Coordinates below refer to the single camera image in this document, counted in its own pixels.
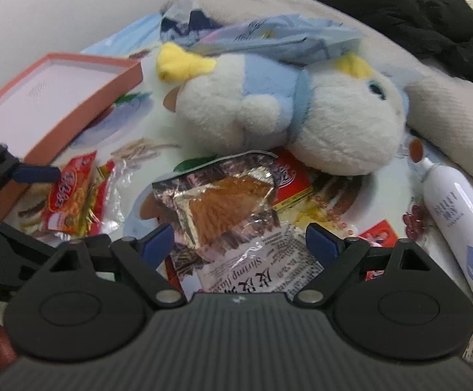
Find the black clothing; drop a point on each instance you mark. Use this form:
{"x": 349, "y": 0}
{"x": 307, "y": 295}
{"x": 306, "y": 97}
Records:
{"x": 403, "y": 12}

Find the blue plastic bag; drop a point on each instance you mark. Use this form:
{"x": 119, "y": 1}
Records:
{"x": 281, "y": 36}

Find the grey blanket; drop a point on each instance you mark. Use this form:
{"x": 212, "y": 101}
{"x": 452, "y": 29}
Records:
{"x": 444, "y": 122}

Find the pink box lid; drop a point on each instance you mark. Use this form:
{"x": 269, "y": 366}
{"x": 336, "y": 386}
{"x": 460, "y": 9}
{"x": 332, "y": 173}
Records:
{"x": 49, "y": 89}

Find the red label clear snack packet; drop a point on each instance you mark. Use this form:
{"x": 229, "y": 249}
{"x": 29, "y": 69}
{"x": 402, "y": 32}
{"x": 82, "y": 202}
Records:
{"x": 293, "y": 183}

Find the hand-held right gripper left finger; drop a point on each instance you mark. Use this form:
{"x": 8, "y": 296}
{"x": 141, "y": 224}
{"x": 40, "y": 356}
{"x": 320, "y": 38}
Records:
{"x": 159, "y": 245}

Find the white printed snack packet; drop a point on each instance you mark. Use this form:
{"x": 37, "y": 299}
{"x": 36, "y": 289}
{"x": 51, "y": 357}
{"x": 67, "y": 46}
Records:
{"x": 256, "y": 260}

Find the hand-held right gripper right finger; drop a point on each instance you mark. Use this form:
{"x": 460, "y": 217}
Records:
{"x": 322, "y": 241}

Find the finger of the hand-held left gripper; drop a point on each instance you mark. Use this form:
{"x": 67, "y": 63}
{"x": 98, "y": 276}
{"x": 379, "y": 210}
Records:
{"x": 36, "y": 174}
{"x": 20, "y": 236}

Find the white blue plush toy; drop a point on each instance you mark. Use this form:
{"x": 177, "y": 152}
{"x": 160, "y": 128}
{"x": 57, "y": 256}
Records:
{"x": 334, "y": 130}

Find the red yellow snack packet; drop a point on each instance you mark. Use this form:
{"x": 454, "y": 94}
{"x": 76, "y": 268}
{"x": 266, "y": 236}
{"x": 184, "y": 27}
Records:
{"x": 67, "y": 199}

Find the white spray bottle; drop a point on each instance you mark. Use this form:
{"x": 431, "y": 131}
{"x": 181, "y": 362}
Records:
{"x": 452, "y": 220}

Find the clear red print snack packet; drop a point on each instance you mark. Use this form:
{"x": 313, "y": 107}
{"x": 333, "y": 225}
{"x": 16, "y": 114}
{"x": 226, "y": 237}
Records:
{"x": 379, "y": 235}

